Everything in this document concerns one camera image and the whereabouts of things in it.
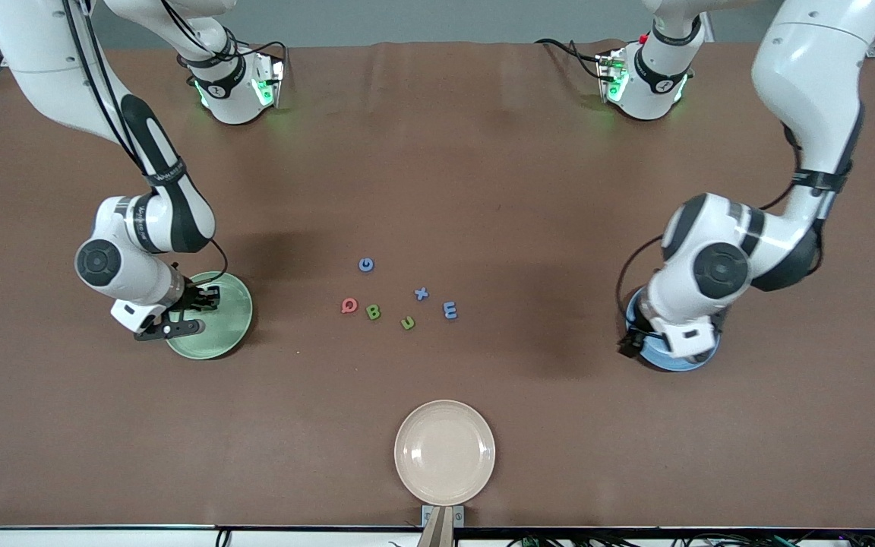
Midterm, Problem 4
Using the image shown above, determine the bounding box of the blue plate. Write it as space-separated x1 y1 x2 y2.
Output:
625 285 721 372

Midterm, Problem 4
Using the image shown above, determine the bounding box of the green plate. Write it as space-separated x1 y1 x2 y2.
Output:
164 271 254 360

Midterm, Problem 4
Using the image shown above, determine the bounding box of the brown table mat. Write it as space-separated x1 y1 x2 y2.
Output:
0 40 875 530

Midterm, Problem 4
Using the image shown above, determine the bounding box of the beige plate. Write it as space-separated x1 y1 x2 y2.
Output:
394 400 496 507

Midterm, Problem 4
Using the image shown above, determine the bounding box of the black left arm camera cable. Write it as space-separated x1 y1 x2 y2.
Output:
616 236 666 327

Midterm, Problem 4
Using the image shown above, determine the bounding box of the grey mount bracket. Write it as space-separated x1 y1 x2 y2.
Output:
421 504 466 528

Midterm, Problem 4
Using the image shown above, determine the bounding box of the black right arm base cable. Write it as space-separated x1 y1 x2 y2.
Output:
234 38 288 69

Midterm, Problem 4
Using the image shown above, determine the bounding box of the black arm base cable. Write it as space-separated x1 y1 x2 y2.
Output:
535 38 607 81
234 38 288 69

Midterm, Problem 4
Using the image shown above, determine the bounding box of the beige camera pole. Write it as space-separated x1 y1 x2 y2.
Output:
416 507 455 547

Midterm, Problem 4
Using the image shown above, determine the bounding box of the black left arm base cable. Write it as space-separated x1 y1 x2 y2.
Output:
535 38 607 81

